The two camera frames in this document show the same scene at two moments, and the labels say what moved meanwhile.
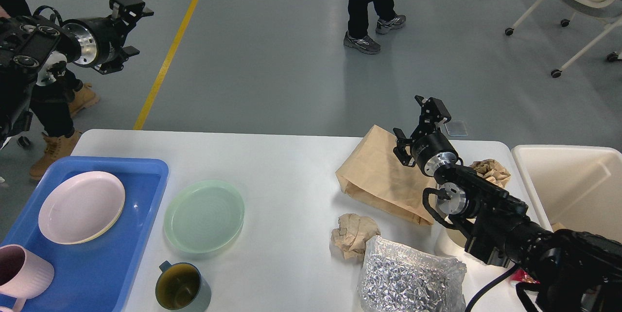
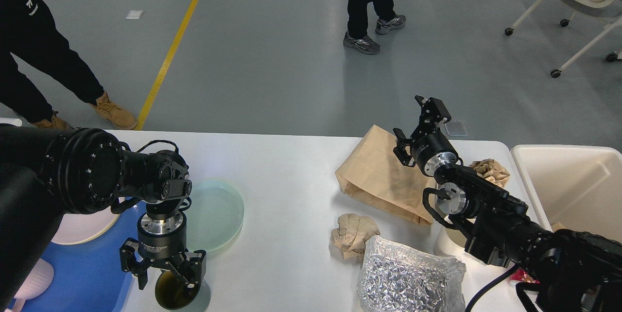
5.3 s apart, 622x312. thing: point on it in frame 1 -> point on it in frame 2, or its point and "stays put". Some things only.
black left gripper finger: [129, 8] -> [190, 269]
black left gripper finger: [116, 63] -> [130, 263]
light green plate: [201, 215] stays put
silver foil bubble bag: [396, 278] stays put
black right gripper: [430, 150] stays put
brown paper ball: [349, 240] stays put
